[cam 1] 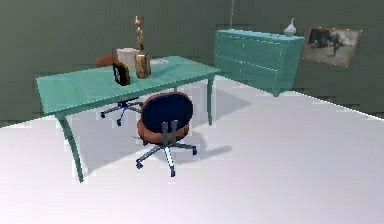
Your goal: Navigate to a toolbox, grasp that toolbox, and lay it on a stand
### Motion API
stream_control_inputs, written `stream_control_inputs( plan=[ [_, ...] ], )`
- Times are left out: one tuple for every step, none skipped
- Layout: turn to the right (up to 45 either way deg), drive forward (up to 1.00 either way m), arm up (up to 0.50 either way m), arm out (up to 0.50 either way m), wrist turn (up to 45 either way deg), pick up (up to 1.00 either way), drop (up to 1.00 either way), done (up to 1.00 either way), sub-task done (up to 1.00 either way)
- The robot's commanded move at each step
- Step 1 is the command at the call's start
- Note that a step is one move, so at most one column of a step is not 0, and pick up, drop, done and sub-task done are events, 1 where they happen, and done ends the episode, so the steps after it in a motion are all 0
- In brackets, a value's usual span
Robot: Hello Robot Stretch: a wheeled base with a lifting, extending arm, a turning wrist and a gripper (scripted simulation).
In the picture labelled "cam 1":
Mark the brown and blue office chair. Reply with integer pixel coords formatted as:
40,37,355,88
95,53,145,127
134,91,199,178

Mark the golden statue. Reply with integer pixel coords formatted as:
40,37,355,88
133,15,152,80

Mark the teal chest of drawers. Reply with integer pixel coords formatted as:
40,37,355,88
213,29,306,98

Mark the teal desk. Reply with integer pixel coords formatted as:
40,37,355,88
35,55,222,184

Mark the white vase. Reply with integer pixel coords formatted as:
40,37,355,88
283,17,297,38

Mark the framed dark picture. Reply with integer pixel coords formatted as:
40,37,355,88
301,26,363,69

